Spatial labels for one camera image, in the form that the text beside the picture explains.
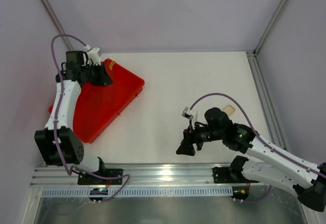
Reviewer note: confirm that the black mounting plate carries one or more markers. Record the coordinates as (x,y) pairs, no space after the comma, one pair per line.
(226,175)
(87,179)

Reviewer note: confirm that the red plastic tray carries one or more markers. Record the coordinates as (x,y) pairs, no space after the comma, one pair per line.
(98,106)

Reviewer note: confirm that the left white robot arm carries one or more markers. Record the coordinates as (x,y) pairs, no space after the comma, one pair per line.
(57,142)

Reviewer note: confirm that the left aluminium frame post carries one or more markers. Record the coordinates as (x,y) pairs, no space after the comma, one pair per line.
(52,16)

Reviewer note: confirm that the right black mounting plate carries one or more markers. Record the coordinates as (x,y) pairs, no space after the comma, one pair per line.
(226,175)

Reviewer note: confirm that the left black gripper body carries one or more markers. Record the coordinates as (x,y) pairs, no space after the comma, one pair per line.
(101,75)

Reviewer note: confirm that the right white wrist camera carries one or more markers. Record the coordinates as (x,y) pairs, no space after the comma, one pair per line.
(190,115)

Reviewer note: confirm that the cream utensil case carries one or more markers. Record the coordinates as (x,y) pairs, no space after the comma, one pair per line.
(228,110)

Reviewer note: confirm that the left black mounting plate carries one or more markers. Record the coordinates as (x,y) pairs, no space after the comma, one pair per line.
(87,179)

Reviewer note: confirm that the slotted white cable duct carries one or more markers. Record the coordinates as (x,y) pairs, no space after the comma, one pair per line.
(128,191)

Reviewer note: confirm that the yellow plastic spoon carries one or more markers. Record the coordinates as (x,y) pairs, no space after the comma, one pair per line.
(111,64)

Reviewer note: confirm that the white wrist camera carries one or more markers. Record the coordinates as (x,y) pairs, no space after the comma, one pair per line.
(93,53)
(190,115)

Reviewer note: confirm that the right aluminium side rail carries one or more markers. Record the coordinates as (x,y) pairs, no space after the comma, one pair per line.
(273,125)

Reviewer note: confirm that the aluminium frame post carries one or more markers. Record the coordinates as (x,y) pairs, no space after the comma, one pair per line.
(277,14)
(52,16)

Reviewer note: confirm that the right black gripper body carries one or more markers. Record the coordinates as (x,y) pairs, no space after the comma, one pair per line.
(191,137)

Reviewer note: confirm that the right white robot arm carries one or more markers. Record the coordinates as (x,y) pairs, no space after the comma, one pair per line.
(260,160)

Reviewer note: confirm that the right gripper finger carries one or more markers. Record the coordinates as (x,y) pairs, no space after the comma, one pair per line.
(188,137)
(186,148)

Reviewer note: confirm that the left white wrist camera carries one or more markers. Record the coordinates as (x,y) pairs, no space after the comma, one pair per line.
(93,53)

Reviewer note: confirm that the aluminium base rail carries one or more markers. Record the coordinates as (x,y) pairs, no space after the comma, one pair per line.
(140,175)

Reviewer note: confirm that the right aluminium frame post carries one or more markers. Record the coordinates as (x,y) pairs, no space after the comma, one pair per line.
(277,14)

